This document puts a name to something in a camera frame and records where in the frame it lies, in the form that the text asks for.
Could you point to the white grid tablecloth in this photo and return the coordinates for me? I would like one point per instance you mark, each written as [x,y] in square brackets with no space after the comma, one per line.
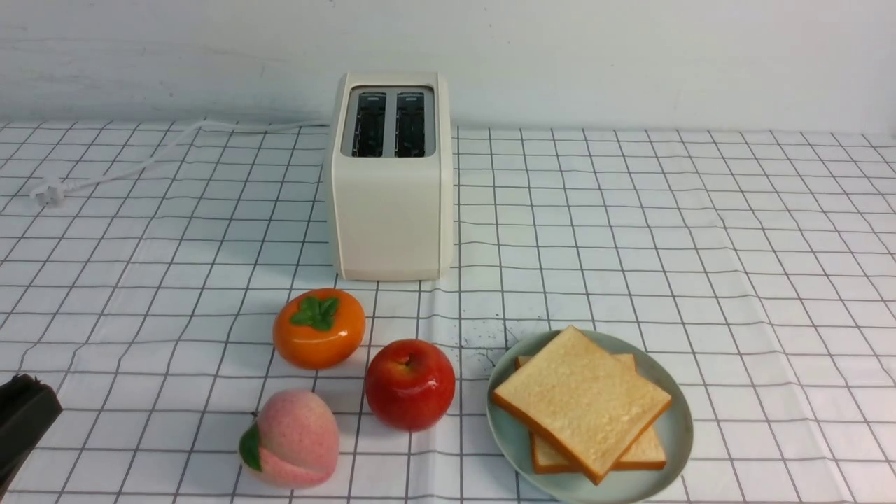
[757,268]

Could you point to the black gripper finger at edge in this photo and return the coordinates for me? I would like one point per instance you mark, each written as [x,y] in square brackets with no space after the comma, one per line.
[29,407]

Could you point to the orange persimmon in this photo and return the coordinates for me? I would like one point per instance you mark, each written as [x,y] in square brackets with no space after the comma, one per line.
[319,328]

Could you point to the toasted bread slice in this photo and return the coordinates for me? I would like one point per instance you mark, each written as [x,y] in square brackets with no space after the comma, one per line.
[588,403]
[645,454]

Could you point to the pink peach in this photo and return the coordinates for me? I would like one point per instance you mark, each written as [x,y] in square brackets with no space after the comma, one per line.
[294,441]

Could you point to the cream white toaster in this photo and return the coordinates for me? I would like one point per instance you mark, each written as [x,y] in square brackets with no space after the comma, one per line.
[389,179]

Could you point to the light green plate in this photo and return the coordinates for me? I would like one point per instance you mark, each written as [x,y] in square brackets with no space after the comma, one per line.
[675,428]

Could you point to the red apple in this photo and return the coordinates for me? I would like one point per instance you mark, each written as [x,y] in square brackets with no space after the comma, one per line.
[410,385]

